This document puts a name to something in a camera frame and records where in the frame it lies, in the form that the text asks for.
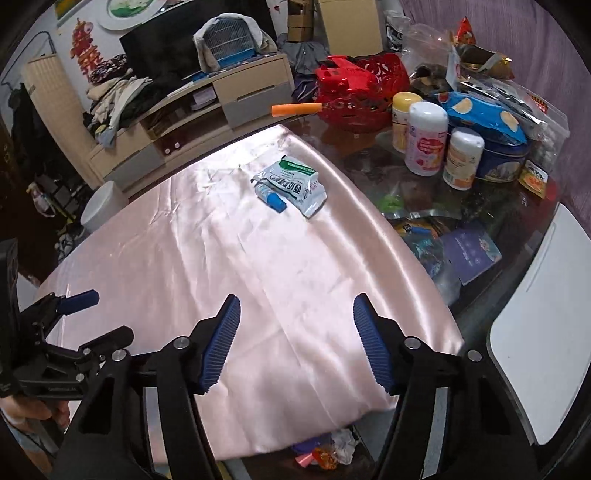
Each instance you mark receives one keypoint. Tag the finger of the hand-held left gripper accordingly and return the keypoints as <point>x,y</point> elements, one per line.
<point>111,339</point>
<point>83,300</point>

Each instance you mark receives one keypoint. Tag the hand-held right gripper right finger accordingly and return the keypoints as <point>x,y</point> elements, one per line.
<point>374,341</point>

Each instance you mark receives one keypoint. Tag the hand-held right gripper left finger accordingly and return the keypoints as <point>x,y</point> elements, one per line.
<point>221,341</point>

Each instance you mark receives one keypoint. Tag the person's left hand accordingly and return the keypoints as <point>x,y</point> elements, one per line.
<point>23,408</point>

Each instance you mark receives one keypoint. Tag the pink satin tablecloth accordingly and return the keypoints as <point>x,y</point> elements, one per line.
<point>231,254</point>

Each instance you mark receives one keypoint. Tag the white bucket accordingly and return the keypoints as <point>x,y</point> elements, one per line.
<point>104,207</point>

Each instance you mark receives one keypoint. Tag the black rack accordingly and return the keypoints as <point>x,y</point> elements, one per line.
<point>60,207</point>

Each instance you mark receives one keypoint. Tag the crumpled clear plastic wrap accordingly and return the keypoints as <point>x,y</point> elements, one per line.
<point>344,443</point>

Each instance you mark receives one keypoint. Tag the blue yellow packet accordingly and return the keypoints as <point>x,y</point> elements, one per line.
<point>422,244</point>

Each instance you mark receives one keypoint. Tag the orange snack wrapper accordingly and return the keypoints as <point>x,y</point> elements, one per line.
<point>325,457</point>

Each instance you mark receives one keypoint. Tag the blue plastic lid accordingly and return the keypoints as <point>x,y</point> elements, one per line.
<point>304,447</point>

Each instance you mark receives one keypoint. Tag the purple booklet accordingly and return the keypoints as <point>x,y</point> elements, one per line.
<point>473,251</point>

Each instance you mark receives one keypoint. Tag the green wrapper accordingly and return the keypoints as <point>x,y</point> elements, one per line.
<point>392,203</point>

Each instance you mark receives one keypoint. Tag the small bottle blue cap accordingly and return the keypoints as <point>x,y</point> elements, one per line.
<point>274,201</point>

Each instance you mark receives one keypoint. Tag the white plastic stool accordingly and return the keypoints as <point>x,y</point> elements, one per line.
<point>535,332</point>

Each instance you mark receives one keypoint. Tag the green white plastic packet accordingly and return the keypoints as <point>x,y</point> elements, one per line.
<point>295,182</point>

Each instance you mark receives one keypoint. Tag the beige woven hamper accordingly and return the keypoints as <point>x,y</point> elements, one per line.
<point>51,115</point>

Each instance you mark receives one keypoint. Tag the hanging black jacket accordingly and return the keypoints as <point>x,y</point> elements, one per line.
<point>23,120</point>

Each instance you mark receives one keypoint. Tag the small white bottle orange label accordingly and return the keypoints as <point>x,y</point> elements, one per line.
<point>461,161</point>

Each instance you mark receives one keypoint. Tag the pile of clothes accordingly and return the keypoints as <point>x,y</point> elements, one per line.
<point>117,101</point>

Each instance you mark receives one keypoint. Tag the large white bottle pink label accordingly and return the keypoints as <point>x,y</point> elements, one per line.
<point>427,143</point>

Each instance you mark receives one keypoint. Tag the blue cookie tin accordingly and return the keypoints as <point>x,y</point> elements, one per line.
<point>503,164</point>

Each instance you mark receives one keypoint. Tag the white bottle yellow lid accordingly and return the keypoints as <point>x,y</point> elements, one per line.
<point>401,120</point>

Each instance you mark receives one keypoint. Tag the yellow snack packet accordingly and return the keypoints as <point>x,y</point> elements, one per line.
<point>533,180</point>

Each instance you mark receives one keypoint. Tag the red plastic basket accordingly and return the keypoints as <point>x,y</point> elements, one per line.
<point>364,99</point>

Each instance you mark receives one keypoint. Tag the orange tube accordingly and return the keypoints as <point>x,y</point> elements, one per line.
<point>295,109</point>

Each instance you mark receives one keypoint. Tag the beige television cabinet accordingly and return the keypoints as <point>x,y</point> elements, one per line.
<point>249,87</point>

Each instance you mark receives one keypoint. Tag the black television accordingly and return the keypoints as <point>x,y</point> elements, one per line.
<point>161,46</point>

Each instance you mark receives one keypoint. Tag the clear plastic box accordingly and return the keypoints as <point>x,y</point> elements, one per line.
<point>549,138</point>

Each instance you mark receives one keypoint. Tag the grey clothes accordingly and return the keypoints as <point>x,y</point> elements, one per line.
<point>304,60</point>

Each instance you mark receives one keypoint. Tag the blue white bird cage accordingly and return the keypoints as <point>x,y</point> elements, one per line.
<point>228,44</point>

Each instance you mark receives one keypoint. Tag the beige towel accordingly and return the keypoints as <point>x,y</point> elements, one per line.
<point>265,44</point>

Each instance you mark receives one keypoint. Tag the gold brown bag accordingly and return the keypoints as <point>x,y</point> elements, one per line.
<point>489,62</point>

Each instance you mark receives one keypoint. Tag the clear plastic bag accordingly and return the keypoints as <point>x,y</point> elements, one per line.
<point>427,37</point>

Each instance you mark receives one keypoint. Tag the large cardboard box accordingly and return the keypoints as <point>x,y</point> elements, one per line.
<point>351,25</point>

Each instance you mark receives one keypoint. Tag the red snack bag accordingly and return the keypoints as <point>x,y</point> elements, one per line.
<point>466,30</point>

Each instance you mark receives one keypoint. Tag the stack of small cardboard boxes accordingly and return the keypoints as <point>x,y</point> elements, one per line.
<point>302,21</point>

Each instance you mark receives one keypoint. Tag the red paper wall decoration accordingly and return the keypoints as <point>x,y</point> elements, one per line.
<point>87,50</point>

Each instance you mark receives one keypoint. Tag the round green wall picture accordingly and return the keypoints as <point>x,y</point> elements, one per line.
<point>131,11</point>

